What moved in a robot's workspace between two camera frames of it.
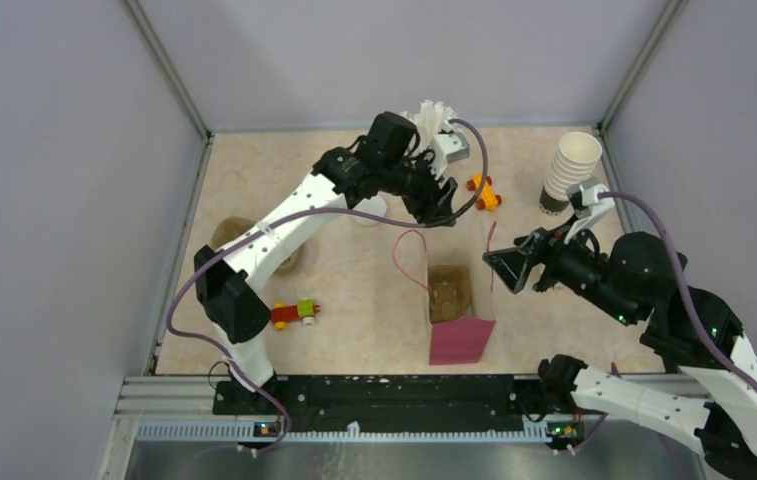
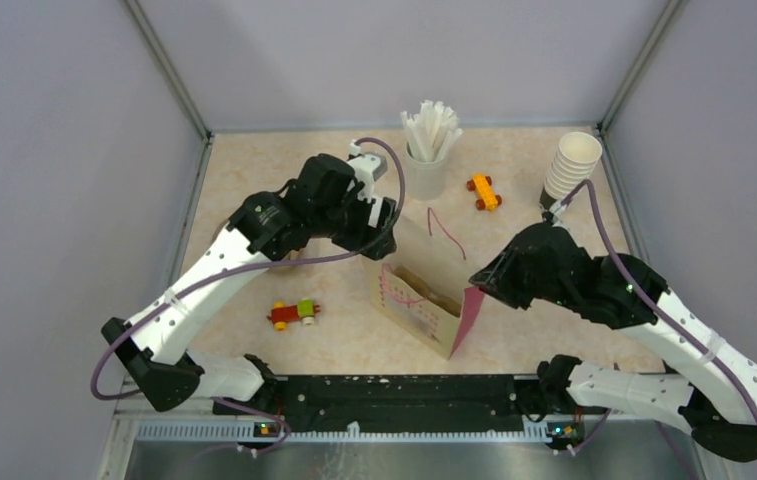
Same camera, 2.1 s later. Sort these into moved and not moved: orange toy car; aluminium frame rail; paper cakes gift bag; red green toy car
Moved: paper cakes gift bag
Not moved: red green toy car; orange toy car; aluminium frame rail
